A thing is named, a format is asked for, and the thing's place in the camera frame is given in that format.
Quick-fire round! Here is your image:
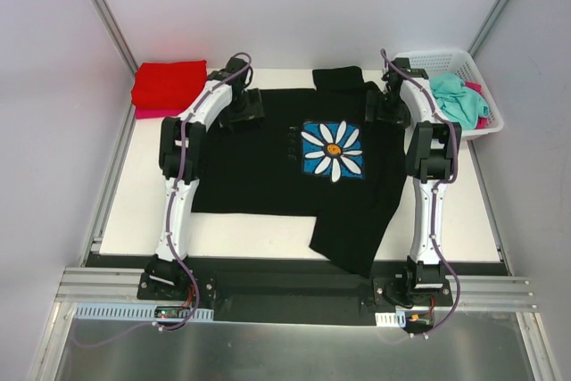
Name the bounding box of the left white cable duct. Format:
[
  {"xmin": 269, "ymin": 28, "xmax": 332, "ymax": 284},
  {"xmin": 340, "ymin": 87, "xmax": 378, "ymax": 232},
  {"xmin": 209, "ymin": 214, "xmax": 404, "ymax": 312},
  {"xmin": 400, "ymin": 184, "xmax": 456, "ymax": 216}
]
[{"xmin": 75, "ymin": 303, "xmax": 191, "ymax": 324}]

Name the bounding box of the folded pink t-shirt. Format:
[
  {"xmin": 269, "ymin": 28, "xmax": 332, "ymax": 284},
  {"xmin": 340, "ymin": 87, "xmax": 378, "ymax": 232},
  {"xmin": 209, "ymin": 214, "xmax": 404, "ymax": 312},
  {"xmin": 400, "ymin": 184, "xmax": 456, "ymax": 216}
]
[{"xmin": 135, "ymin": 107, "xmax": 183, "ymax": 120}]

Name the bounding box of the right white cable duct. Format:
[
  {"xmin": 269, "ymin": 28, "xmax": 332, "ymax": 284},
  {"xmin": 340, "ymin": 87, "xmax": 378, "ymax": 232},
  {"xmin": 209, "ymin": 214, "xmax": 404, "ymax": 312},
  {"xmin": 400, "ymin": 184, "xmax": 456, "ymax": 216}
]
[{"xmin": 375, "ymin": 312, "xmax": 404, "ymax": 327}]

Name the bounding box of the left aluminium frame post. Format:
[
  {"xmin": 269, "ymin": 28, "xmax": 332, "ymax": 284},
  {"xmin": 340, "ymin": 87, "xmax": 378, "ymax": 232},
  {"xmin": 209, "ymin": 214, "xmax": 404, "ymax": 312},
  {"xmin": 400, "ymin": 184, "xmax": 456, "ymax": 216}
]
[{"xmin": 91, "ymin": 0, "xmax": 138, "ymax": 75}]

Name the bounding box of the white plastic basket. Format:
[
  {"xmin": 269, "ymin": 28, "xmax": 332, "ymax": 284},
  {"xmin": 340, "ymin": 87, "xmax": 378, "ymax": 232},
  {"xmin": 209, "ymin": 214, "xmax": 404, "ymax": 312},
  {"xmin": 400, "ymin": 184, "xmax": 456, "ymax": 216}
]
[{"xmin": 395, "ymin": 48, "xmax": 504, "ymax": 140}]

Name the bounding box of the folded red t-shirt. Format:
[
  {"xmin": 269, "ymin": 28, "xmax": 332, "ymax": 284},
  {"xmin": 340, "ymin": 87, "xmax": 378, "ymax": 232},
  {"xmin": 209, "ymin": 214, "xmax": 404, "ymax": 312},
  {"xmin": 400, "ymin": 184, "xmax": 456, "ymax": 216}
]
[{"xmin": 131, "ymin": 60, "xmax": 207, "ymax": 110}]

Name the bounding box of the aluminium front rail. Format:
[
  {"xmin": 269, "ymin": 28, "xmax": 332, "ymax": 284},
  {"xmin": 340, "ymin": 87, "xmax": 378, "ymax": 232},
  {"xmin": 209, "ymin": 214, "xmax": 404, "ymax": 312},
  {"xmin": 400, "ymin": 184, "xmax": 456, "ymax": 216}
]
[{"xmin": 56, "ymin": 267, "xmax": 539, "ymax": 312}]

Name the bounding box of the black daisy print t-shirt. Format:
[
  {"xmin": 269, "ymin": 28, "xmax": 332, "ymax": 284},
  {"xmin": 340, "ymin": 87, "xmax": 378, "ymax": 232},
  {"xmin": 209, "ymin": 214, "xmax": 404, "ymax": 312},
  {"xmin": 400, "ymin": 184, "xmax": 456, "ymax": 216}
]
[{"xmin": 193, "ymin": 66, "xmax": 407, "ymax": 277}]

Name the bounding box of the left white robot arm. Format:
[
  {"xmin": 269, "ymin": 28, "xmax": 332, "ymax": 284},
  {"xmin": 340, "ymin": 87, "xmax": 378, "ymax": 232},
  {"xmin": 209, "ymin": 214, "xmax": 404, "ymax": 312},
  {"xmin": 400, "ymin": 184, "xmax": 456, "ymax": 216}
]
[{"xmin": 137, "ymin": 52, "xmax": 265, "ymax": 300}]

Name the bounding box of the crumpled pink t-shirt in basket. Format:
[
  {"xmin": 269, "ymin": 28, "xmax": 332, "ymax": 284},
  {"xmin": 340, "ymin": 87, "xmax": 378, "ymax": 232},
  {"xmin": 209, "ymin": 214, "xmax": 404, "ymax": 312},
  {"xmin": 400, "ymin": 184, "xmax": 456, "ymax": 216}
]
[{"xmin": 465, "ymin": 81, "xmax": 490, "ymax": 129}]

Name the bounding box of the crumpled teal t-shirt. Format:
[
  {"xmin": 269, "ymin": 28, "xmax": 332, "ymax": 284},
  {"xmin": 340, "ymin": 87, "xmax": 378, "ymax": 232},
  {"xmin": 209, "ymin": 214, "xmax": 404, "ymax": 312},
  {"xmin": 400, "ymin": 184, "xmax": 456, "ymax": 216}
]
[{"xmin": 429, "ymin": 73, "xmax": 490, "ymax": 130}]

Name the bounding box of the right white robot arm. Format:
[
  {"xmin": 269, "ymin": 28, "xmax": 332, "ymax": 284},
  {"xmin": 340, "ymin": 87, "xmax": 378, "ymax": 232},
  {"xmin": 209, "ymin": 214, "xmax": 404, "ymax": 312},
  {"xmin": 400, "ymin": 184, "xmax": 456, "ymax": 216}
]
[{"xmin": 365, "ymin": 57, "xmax": 462, "ymax": 309}]

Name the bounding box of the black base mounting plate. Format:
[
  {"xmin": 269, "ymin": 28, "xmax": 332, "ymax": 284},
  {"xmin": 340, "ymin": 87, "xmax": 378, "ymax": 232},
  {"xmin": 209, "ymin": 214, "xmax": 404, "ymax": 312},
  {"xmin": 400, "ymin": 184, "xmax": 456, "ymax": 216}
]
[{"xmin": 136, "ymin": 258, "xmax": 454, "ymax": 324}]

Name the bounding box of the white cable duct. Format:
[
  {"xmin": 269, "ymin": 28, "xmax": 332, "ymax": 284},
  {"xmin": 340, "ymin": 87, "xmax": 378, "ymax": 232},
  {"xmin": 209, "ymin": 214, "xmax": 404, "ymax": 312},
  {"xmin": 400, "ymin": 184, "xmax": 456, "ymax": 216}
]
[
  {"xmin": 375, "ymin": 312, "xmax": 404, "ymax": 327},
  {"xmin": 75, "ymin": 303, "xmax": 191, "ymax": 324}
]

